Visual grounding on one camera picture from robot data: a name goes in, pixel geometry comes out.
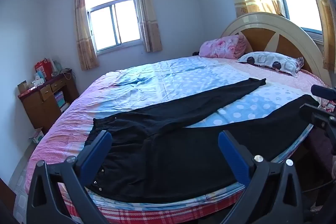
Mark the folded pink floral blanket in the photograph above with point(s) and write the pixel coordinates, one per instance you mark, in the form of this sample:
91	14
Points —
223	47

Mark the stack of pastel books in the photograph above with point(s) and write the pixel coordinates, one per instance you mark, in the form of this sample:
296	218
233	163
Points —
61	102

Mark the cream and wood headboard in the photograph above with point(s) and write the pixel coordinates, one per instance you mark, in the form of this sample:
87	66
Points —
281	40

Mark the black pants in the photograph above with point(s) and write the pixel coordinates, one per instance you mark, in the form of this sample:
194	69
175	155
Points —
168	150

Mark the red paper bag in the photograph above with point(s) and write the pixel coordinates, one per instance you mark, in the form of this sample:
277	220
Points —
44	69

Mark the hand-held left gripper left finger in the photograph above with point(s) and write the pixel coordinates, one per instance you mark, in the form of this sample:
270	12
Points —
97	153

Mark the dark maroon cloth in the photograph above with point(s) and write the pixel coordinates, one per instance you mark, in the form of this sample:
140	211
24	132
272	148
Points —
319	153

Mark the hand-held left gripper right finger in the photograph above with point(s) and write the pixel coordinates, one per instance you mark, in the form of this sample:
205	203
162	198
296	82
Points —
233	158

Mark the beige patterned curtain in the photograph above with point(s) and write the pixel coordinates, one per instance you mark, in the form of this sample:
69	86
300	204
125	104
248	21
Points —
148	14
85	37

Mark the patterned grey-white pillow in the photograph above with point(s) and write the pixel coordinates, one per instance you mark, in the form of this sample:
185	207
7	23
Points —
270	61

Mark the wooden desk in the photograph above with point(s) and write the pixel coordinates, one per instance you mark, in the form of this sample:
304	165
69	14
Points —
39	108

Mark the sliding glass window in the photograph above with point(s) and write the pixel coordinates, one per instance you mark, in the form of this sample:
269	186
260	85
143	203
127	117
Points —
113	24

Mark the bed with dotted pink-blue sheet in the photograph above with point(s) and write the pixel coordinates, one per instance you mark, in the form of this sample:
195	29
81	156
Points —
162	74

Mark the small cardboard box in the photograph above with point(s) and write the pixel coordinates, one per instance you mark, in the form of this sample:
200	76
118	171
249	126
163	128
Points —
22	86

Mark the open cardboard box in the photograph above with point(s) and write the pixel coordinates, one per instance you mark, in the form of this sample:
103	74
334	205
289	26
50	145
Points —
36	135

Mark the pale green bag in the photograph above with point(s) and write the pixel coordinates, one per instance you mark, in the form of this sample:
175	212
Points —
56	66

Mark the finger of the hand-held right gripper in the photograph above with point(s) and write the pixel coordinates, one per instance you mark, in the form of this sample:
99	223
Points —
321	119
325	92

